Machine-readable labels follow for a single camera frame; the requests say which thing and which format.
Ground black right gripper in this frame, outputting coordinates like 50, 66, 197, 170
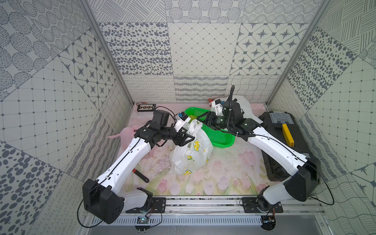
196, 111, 234, 131

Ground white lemon-print plastic bag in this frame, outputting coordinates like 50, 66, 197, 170
169, 119, 213, 175

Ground pink peach-print plastic bag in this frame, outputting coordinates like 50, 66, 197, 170
107, 124, 142, 159

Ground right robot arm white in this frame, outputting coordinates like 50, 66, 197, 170
197, 86, 321, 212

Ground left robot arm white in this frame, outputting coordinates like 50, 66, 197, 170
80, 110, 195, 224

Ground green plastic basket tray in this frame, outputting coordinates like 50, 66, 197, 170
185, 107, 235, 148

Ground plain white plastic bag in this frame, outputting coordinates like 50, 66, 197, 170
210, 95, 263, 124

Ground black terminal strip block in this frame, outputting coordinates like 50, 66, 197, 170
137, 103, 156, 112

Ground red black pipe wrench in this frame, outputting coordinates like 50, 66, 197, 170
132, 168, 150, 183

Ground floral pink table mat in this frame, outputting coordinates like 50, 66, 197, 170
117, 102, 303, 196

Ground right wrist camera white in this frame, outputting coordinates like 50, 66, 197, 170
211, 99, 225, 116

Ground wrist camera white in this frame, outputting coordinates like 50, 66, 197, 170
211, 99, 225, 116
174, 112, 191, 132

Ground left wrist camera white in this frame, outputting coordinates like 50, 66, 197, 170
174, 112, 191, 132

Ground aluminium mounting rail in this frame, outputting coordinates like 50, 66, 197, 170
82, 195, 327, 218

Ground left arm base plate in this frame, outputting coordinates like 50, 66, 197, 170
126, 197, 166, 213

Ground black toolbox yellow handle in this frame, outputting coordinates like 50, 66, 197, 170
259, 111, 313, 182

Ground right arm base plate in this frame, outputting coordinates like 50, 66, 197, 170
240, 197, 284, 213

